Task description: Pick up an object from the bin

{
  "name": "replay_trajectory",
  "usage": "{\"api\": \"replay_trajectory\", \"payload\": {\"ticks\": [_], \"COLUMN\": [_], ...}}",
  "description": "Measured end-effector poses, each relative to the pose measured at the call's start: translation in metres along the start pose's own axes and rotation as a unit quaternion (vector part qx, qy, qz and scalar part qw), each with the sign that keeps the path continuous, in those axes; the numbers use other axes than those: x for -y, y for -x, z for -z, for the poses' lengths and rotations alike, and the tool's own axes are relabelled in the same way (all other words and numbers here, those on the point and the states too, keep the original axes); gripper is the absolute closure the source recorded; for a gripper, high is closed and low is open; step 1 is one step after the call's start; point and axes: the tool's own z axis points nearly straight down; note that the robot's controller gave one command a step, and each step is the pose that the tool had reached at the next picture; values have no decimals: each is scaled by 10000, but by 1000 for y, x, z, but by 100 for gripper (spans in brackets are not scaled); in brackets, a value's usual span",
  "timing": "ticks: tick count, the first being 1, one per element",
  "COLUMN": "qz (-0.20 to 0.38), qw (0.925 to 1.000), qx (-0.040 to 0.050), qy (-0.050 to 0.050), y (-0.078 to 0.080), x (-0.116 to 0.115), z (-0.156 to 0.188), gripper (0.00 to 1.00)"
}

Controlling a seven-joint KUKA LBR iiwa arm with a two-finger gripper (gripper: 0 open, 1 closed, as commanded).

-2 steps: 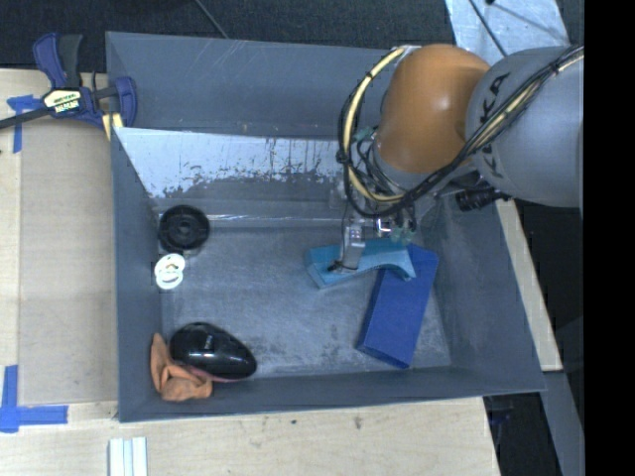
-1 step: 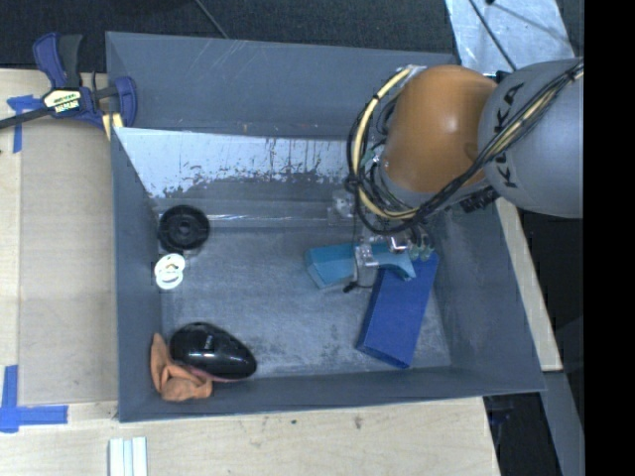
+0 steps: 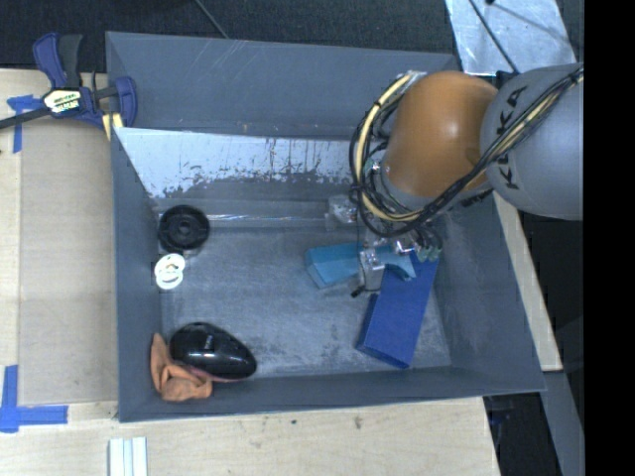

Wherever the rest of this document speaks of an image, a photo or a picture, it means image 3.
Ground light blue wedge block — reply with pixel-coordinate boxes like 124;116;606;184
304;242;418;291

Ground dark blue box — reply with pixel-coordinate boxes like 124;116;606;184
354;253;441;370

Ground grey metal bin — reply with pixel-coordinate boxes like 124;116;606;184
103;31;548;423

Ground black computer mouse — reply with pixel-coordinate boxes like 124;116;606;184
168;321;258;381

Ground black round disc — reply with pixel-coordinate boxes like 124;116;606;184
157;204;211;255

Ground orange cloth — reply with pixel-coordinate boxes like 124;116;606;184
150;332;215;403

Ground white ring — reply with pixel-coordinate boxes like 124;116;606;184
154;253;188;280
154;270;185;292

